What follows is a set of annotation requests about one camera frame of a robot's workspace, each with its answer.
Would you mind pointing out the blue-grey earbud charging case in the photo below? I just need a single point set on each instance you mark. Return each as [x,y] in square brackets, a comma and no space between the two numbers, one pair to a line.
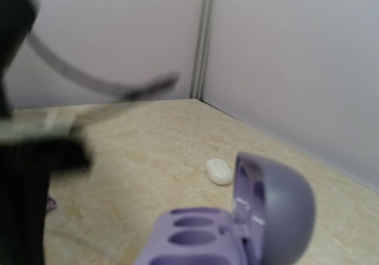
[271,221]

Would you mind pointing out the white earbud charging case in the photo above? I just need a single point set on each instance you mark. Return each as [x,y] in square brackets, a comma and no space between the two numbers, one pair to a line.
[218,172]

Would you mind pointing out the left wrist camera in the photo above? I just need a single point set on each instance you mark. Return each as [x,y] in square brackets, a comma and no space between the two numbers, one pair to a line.
[51,125]

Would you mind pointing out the purple earbud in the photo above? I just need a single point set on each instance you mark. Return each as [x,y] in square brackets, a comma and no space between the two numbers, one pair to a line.
[51,204]

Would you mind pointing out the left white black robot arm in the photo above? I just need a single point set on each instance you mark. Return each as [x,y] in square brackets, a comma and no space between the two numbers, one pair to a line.
[17,19]

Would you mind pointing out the left aluminium frame post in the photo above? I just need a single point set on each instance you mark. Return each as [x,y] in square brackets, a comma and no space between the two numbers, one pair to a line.
[202,50]

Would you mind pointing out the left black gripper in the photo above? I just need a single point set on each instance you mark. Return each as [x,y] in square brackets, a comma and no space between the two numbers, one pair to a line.
[26,169]

